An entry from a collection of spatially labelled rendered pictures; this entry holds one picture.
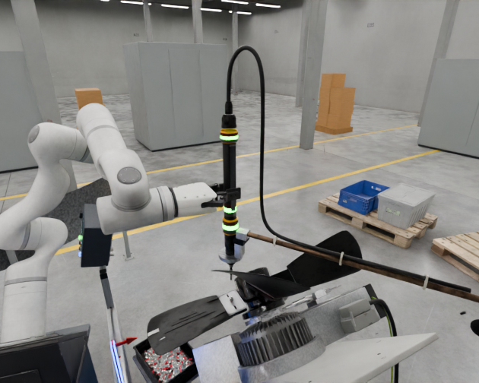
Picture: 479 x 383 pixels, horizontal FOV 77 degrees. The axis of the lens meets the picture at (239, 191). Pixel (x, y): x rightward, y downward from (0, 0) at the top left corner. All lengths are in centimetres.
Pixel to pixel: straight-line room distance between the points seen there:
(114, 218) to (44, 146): 43
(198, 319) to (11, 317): 59
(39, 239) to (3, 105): 555
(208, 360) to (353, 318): 47
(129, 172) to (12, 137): 619
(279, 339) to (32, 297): 80
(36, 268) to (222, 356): 68
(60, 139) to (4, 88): 566
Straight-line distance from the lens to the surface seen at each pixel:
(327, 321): 108
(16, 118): 674
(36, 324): 123
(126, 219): 68
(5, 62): 667
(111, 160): 68
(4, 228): 124
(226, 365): 107
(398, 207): 376
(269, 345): 92
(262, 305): 96
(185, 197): 70
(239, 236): 81
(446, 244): 380
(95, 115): 92
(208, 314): 96
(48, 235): 128
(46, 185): 114
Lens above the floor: 187
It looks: 23 degrees down
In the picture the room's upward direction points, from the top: straight up
